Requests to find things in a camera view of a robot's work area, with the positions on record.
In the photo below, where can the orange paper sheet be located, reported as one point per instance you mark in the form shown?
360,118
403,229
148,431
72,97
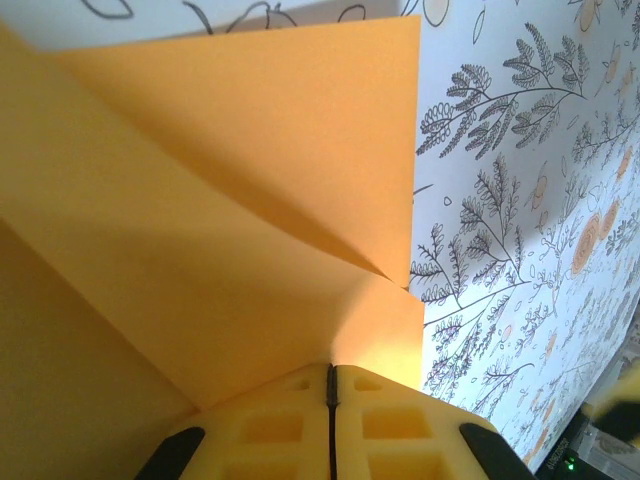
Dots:
200,200

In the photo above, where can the floral patterned table cover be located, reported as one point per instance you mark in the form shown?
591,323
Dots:
500,150

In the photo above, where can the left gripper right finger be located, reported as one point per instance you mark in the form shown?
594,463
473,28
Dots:
400,435

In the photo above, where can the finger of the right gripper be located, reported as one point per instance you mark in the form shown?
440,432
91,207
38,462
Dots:
622,400

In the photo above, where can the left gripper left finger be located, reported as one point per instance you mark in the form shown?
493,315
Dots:
270,440

